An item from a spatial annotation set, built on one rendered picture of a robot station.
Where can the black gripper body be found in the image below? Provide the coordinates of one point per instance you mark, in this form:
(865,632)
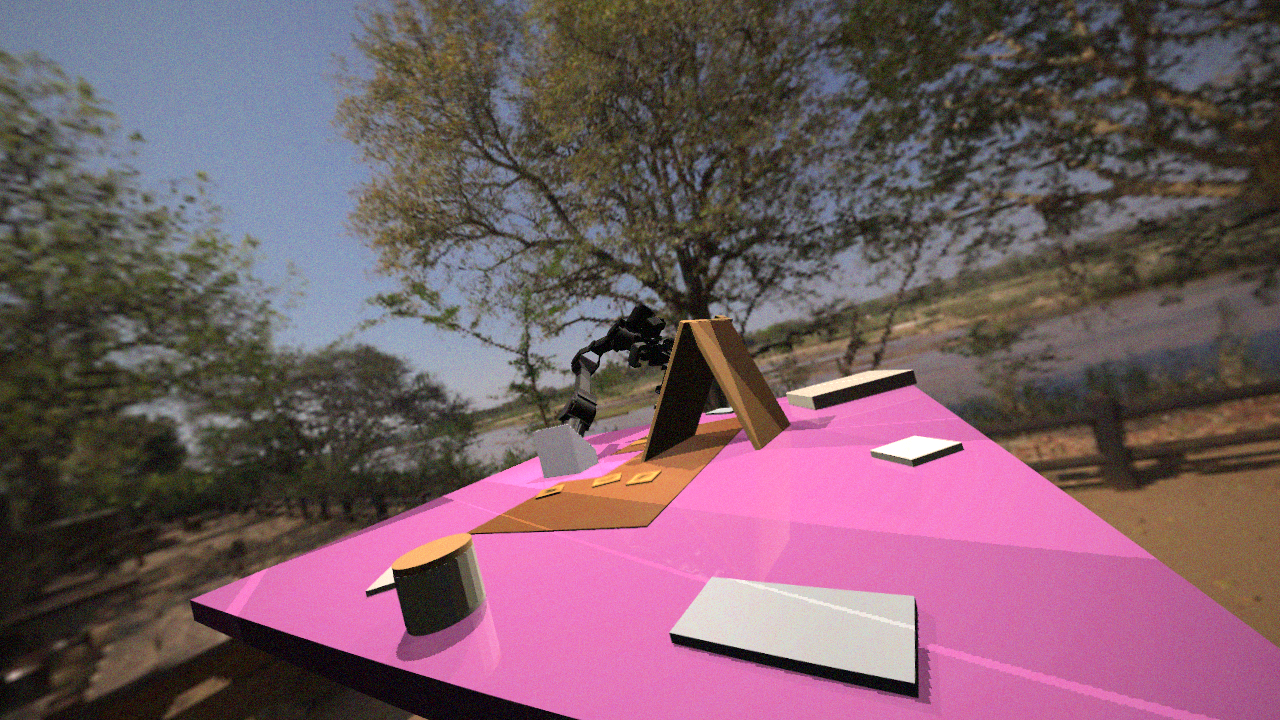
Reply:
(640,349)

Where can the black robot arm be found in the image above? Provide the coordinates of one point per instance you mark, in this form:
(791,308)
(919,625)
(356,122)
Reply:
(583,404)

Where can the dark grey cylindrical container with orange lid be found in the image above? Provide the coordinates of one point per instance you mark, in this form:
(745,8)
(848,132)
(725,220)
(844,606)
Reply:
(438,584)

